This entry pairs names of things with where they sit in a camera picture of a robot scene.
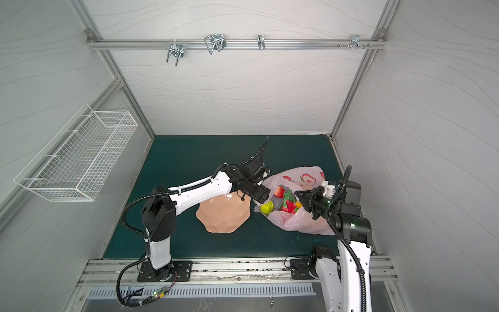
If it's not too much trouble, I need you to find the pink plastic bag peach print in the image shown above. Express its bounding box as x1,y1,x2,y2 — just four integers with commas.
255,166,334,236

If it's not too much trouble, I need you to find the green starfruit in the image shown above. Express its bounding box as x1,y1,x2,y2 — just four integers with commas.
260,200,274,215

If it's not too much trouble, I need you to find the red yellow strawberry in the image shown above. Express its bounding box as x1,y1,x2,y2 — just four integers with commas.
274,185,286,198

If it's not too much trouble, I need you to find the pink dragon fruit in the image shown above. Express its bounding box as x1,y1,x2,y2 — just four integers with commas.
279,190,302,214

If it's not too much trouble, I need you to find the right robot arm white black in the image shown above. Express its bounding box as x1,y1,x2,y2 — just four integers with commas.
296,183,372,311

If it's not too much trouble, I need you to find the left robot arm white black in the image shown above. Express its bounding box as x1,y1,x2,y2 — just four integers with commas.
120,163,270,272

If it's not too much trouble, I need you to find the pink flower-shaped fruit plate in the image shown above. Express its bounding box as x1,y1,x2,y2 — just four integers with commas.
196,193,251,233

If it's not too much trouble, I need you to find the small metal hook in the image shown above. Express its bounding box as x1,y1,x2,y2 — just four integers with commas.
257,35,265,51

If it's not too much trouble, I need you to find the metal hook clamp middle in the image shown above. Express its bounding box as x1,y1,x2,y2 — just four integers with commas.
204,34,227,55

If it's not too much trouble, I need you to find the metal hook clamp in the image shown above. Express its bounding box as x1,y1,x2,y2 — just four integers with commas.
166,43,185,66
204,34,227,55

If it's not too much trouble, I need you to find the metal hook clamp left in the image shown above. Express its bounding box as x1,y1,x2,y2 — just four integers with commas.
166,43,185,66

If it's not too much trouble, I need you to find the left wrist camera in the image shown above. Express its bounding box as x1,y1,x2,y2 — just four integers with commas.
240,158,270,183

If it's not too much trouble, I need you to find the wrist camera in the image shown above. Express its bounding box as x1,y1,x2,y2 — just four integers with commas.
240,158,270,183
321,181,362,205

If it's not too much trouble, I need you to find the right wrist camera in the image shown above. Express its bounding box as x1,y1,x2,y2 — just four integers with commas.
321,181,362,205

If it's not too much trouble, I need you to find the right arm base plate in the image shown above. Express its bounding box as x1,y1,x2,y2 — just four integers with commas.
288,258,319,280

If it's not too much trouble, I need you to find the white slotted cable duct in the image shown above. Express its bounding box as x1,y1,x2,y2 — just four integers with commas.
87,283,317,300

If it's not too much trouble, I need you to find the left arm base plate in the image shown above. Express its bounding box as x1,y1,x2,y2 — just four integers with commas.
137,261,192,283

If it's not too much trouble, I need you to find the left black cable bundle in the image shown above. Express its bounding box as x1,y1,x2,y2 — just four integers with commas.
116,253,178,308

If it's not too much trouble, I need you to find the metal bracket right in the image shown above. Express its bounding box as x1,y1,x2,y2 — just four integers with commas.
338,35,373,50

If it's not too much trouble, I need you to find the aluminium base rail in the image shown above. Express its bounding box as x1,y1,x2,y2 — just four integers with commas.
77,256,398,287

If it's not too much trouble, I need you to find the white wire basket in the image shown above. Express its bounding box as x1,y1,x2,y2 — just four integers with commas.
13,104,138,202

